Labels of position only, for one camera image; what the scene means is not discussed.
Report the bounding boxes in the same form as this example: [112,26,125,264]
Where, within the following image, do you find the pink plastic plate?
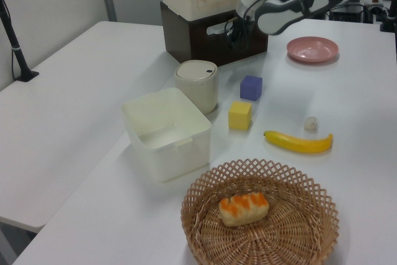
[286,37,340,63]

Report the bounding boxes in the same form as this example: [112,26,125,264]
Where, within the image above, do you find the white plastic storage bin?
[120,87,213,184]

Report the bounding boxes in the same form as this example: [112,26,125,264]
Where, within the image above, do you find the woven wicker basket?
[181,158,341,265]

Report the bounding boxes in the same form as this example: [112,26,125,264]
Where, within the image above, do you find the black pole with base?
[0,0,40,83]

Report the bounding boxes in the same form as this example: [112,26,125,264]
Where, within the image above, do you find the small white rice ball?
[303,116,319,132]

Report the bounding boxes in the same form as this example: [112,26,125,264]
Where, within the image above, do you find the toy salmon sushi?
[218,192,270,228]

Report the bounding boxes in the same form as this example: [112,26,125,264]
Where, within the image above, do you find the brown drawer housing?
[159,0,269,66]

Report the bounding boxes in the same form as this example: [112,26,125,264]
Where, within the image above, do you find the yellow foam cube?
[228,101,252,130]

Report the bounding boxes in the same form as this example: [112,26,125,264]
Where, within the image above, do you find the cream lidded trash can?
[174,60,220,115]

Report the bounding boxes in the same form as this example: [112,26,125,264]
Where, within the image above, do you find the black clamp mount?
[378,6,397,33]

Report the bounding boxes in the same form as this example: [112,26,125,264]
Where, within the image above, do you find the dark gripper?
[228,12,256,50]

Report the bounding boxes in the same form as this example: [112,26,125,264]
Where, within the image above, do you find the brown drawer white handle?
[189,13,269,66]

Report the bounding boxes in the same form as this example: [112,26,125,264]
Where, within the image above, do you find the black equipment box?
[328,1,364,23]

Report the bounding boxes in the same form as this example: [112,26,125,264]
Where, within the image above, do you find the yellow toy banana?
[263,130,334,155]

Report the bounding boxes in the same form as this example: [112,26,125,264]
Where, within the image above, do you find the purple foam cube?
[239,75,264,102]

